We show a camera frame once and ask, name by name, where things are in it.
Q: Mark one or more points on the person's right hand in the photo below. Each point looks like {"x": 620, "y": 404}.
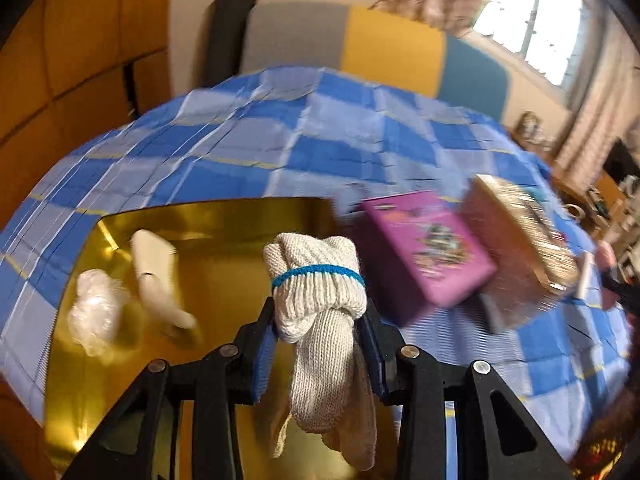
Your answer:
{"x": 606, "y": 265}

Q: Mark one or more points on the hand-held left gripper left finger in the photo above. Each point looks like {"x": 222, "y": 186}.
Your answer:
{"x": 262, "y": 360}

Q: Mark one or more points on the crumpled clear plastic bag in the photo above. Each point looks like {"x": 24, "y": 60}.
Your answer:
{"x": 97, "y": 310}

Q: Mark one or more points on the wooden desk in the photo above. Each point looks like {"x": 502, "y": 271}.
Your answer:
{"x": 600, "y": 200}

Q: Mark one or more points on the white knit work glove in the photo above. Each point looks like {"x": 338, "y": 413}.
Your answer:
{"x": 320, "y": 305}

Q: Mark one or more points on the gold tray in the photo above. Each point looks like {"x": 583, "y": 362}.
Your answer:
{"x": 225, "y": 240}

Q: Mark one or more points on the purple printed box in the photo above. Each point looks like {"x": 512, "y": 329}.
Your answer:
{"x": 430, "y": 255}

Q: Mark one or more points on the black monitor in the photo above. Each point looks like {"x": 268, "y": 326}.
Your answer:
{"x": 619, "y": 160}

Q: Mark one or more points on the window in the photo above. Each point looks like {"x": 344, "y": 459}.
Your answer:
{"x": 545, "y": 20}

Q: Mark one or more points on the grey yellow teal headboard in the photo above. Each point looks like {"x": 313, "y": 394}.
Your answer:
{"x": 390, "y": 45}

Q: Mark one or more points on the orange wooden wardrobe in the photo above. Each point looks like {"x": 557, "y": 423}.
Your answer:
{"x": 85, "y": 35}

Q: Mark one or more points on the blue checked bedsheet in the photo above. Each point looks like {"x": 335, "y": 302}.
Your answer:
{"x": 310, "y": 135}

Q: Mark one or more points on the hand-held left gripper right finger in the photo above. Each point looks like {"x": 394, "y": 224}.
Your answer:
{"x": 376, "y": 360}

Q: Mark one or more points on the black post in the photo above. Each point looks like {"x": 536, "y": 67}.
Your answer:
{"x": 225, "y": 35}

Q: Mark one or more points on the gold glitter box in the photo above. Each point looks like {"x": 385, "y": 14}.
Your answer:
{"x": 515, "y": 245}

